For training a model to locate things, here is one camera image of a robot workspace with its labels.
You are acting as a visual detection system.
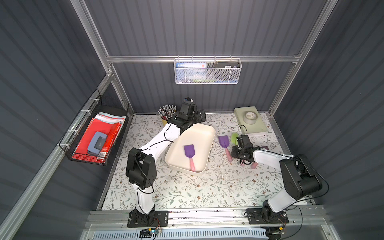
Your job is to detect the white wire wall basket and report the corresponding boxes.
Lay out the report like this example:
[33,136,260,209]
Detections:
[174,59,243,85]

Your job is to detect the green shovel wooden handle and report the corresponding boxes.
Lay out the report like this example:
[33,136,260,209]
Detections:
[231,133,239,146]

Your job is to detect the pale green box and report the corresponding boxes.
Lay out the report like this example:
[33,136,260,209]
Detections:
[234,106,268,135]

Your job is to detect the red folder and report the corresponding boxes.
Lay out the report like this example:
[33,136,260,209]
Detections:
[75,118,113,154]

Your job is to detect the white vented panel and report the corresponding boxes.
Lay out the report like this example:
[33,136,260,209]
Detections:
[91,227,268,240]

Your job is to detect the purple square shovel pink handle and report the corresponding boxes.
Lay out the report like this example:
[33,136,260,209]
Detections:
[218,135,233,162]

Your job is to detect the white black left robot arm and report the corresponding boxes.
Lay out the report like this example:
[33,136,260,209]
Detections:
[126,98,207,216]

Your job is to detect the purple round shovel pink handle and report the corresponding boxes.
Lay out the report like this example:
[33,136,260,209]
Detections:
[184,145,196,172]

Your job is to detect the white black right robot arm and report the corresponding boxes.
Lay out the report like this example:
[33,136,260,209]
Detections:
[231,135,325,218]

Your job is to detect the small green circuit board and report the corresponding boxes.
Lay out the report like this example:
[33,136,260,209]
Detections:
[139,228,163,240]

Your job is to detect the red stapler box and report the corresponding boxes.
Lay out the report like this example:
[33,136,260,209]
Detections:
[98,122,122,159]

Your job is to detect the black device in basket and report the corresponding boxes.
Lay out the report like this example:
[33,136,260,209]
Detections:
[214,62,241,82]

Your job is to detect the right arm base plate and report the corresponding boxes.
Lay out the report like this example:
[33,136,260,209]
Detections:
[244,208,289,226]

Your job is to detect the bundle of pencils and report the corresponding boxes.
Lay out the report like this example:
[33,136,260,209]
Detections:
[158,105,177,121]

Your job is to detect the cream plastic storage tray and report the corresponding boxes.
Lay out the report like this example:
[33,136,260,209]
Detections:
[165,124,216,176]

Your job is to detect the black wire side basket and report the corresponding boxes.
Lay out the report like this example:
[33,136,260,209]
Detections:
[59,90,129,166]

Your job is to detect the blue box in basket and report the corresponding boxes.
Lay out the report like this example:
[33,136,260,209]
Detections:
[175,63,207,83]

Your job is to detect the white tape roll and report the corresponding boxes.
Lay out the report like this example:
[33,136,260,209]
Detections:
[243,111,258,125]

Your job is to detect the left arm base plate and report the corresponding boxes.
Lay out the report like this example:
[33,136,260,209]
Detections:
[127,209,169,228]

